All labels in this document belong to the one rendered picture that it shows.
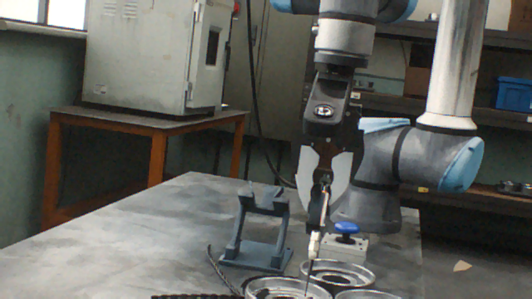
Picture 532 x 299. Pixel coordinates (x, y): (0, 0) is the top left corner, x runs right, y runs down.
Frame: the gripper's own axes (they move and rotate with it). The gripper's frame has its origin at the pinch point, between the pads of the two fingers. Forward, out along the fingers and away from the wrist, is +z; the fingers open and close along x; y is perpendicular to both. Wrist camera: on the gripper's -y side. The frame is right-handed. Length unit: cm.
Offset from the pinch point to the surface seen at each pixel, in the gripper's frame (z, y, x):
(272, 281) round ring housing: 9.5, -5.7, 4.2
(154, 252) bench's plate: 13.2, 7.5, 24.5
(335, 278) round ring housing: 10.8, 3.7, -3.5
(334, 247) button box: 8.9, 13.1, -2.5
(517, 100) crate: -14, 341, -96
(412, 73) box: -23, 341, -28
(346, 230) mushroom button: 6.4, 14.5, -3.9
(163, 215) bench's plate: 13.3, 29.6, 30.7
